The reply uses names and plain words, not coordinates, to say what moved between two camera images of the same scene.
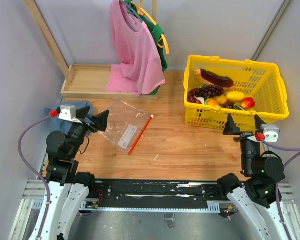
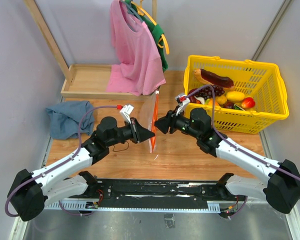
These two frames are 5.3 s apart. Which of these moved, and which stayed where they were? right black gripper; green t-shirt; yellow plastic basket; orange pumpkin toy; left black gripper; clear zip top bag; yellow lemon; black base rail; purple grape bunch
Moved: clear zip top bag; right black gripper; left black gripper
Stayed: purple grape bunch; green t-shirt; yellow lemon; black base rail; yellow plastic basket; orange pumpkin toy
